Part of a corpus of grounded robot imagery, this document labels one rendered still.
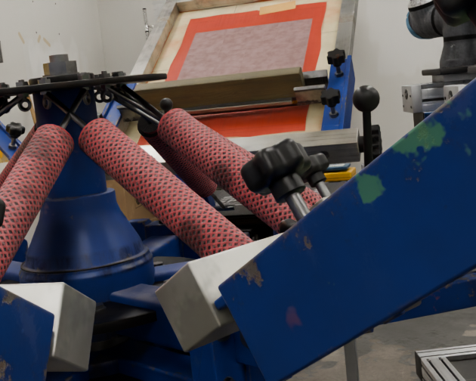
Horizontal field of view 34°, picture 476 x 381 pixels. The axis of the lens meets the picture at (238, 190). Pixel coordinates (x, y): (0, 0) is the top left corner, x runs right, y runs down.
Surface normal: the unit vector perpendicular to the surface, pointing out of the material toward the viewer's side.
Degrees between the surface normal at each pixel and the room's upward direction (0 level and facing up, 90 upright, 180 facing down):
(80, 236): 62
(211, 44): 32
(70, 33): 90
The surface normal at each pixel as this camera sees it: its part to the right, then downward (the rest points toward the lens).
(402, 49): -0.26, 0.16
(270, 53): -0.23, -0.75
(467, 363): -0.11, -0.98
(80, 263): 0.10, -0.11
